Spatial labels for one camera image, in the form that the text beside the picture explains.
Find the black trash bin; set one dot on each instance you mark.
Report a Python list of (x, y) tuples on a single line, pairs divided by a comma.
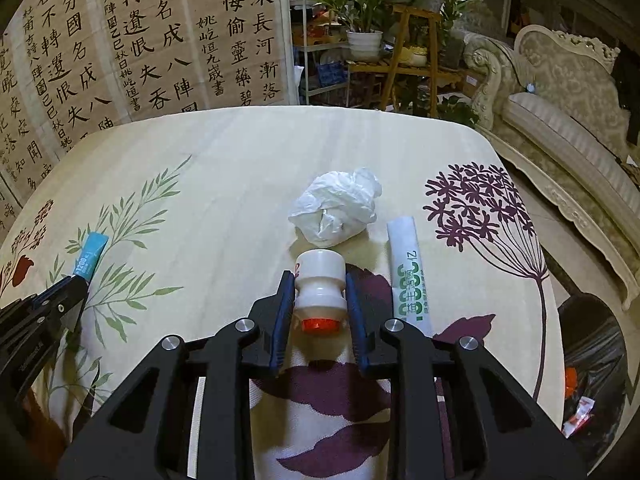
[(595, 340)]

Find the red plastic bag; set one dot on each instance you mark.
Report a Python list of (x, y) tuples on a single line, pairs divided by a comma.
[(571, 380)]

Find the tall green plant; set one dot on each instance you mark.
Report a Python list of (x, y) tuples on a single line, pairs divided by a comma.
[(455, 5)]

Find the white tube with green print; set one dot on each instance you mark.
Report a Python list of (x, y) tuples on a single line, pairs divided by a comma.
[(407, 270)]

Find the metal shelf rack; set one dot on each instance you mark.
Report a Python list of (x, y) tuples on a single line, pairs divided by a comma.
[(310, 50)]

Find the light blue tube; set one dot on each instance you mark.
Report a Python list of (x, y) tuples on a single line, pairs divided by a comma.
[(90, 255)]

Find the wooden plant stand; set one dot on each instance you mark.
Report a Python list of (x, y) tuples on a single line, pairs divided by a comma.
[(400, 75)]

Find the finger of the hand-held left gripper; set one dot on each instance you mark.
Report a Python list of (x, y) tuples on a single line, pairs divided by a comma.
[(70, 316), (55, 294)]

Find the blue box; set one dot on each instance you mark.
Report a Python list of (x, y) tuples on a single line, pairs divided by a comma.
[(332, 72)]

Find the white red-label packet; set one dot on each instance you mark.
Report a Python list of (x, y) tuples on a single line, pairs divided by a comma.
[(576, 416)]

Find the cream ornate sofa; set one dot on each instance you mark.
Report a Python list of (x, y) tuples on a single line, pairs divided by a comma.
[(550, 80)]

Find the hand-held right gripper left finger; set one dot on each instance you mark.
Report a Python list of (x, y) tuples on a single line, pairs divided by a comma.
[(285, 310)]

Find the white bottle with red cap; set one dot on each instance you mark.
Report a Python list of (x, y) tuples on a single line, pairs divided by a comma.
[(320, 280)]

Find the calligraphy folding screen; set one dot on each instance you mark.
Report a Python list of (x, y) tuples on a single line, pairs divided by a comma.
[(150, 35)]

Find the green plant in white pot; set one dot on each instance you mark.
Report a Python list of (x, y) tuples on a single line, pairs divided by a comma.
[(364, 44)]

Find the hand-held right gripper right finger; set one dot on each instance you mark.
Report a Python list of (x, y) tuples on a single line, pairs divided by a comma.
[(356, 320)]

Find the crumpled white tissue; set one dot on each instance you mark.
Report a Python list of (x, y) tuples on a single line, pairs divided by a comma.
[(335, 205)]

